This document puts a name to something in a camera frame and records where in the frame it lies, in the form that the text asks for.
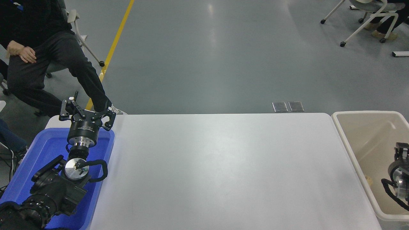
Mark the person's left hand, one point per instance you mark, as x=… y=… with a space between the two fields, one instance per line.
x=28 y=55

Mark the large pale bin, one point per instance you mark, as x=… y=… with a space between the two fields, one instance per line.
x=367 y=143

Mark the silver floor plate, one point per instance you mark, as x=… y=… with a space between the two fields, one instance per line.
x=296 y=106
x=280 y=107

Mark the white flat bar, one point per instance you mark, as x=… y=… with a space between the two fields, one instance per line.
x=401 y=54

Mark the person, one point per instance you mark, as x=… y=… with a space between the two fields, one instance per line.
x=9 y=137
x=32 y=19
x=388 y=24

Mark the tan paper ball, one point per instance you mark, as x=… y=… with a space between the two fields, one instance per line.
x=368 y=180

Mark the blue plastic tray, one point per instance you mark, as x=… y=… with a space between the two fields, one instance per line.
x=41 y=153

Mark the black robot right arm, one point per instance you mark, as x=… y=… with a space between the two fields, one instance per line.
x=402 y=151

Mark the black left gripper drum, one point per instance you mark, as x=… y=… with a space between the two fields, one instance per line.
x=84 y=127

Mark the person's right hand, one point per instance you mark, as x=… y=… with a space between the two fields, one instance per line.
x=13 y=48

